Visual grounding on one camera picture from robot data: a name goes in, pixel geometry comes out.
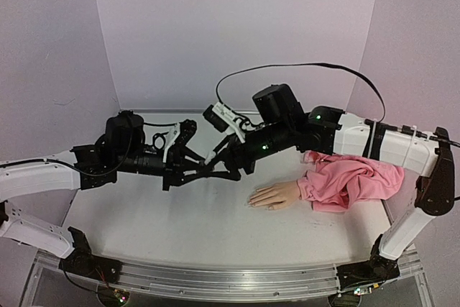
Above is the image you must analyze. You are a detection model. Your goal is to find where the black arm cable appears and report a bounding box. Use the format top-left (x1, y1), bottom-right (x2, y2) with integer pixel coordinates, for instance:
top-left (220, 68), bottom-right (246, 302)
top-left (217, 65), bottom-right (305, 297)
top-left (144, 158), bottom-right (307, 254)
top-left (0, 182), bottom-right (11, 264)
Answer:
top-left (93, 122), bottom-right (177, 178)
top-left (215, 63), bottom-right (387, 121)

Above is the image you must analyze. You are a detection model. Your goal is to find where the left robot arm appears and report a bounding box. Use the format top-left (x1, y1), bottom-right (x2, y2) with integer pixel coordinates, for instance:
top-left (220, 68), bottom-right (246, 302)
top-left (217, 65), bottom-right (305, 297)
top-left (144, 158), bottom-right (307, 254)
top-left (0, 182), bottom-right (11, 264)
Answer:
top-left (1, 111), bottom-right (245, 276)

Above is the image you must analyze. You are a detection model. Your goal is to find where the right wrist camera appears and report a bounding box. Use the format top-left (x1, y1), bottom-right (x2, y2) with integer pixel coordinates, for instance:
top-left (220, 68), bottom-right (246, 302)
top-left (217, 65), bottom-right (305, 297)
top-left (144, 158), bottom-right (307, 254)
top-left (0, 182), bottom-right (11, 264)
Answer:
top-left (203, 102), bottom-right (246, 143)

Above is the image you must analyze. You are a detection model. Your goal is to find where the mannequin hand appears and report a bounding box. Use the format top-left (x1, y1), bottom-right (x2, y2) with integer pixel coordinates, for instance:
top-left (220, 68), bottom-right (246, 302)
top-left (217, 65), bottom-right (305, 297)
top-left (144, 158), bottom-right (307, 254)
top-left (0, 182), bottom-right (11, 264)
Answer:
top-left (248, 181), bottom-right (301, 211)

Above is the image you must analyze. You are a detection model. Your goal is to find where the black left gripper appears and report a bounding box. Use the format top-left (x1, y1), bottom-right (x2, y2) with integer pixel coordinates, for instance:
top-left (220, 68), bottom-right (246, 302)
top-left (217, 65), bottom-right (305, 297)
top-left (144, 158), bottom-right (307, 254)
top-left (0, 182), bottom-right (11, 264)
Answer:
top-left (116, 147), bottom-right (213, 191)

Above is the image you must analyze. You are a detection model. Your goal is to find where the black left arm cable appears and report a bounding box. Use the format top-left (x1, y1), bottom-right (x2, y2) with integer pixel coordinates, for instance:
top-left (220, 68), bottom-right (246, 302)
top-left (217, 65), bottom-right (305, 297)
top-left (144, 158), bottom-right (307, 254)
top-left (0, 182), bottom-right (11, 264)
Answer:
top-left (93, 122), bottom-right (177, 178)

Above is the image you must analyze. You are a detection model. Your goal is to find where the pink hoodie cloth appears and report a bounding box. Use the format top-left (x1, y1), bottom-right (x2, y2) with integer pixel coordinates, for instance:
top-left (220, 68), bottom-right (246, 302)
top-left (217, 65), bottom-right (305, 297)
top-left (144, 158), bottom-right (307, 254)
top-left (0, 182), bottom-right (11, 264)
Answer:
top-left (297, 151), bottom-right (405, 213)

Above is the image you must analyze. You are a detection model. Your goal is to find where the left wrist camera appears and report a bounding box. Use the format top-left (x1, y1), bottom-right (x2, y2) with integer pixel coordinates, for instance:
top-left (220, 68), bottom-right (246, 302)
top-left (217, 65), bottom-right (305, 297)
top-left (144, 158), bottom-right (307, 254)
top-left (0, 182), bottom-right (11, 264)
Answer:
top-left (162, 119), bottom-right (198, 163)

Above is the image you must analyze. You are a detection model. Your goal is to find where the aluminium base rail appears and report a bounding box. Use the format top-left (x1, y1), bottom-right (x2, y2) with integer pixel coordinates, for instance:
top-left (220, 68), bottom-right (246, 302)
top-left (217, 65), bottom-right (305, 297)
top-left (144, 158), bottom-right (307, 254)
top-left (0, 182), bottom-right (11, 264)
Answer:
top-left (20, 248), bottom-right (433, 306)

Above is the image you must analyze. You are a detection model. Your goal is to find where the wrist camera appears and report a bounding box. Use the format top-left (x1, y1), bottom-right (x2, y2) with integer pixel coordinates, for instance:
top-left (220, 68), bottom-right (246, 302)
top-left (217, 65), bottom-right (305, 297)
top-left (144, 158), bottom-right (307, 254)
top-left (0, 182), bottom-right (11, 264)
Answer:
top-left (203, 102), bottom-right (246, 143)
top-left (162, 119), bottom-right (198, 163)

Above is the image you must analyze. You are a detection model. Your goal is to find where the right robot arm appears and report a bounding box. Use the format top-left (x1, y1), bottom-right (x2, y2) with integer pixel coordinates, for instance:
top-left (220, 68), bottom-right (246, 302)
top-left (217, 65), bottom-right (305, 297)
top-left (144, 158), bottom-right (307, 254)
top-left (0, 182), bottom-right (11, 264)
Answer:
top-left (203, 84), bottom-right (457, 262)

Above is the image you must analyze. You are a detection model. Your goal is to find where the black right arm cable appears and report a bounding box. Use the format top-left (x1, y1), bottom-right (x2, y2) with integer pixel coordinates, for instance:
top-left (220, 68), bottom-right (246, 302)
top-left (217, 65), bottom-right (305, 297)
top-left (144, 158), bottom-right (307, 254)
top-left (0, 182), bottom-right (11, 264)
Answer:
top-left (215, 63), bottom-right (387, 121)

